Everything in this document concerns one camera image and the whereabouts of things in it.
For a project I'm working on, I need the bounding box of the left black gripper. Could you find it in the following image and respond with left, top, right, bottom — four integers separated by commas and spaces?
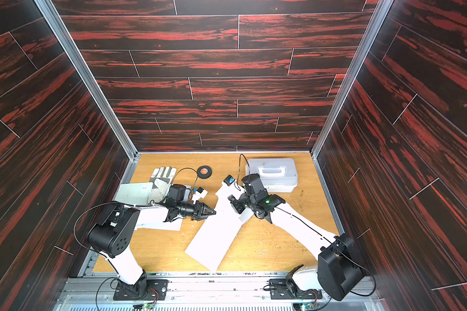
176, 201, 216, 221

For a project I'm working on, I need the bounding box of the large white spiral notebook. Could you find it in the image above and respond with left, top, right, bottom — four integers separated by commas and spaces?
133, 205, 182, 231

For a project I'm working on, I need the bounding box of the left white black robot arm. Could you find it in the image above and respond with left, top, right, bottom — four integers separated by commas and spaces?
88, 185, 216, 298

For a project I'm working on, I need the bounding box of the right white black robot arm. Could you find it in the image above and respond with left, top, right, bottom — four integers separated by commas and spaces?
217, 174, 364, 301

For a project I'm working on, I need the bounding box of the black tape roll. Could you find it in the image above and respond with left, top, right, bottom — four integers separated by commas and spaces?
197, 165, 212, 180

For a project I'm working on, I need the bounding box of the white plastic storage box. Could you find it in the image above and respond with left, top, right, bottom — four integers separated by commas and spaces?
245, 158, 298, 193

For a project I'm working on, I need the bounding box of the white grey work glove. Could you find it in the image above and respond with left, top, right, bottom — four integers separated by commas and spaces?
149, 167, 177, 202

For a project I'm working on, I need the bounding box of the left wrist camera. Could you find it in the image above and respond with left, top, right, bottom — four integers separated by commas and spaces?
191, 187, 208, 202

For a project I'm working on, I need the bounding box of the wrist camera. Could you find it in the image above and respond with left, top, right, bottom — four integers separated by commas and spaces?
223, 175, 236, 187
191, 187, 208, 202

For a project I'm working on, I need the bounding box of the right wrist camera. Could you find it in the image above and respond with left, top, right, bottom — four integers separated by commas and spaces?
223, 175, 236, 187

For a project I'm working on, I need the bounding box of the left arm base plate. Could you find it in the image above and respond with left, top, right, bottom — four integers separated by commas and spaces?
113, 279, 169, 301

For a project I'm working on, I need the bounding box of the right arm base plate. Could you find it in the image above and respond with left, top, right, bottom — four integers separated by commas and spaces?
263, 279, 322, 301

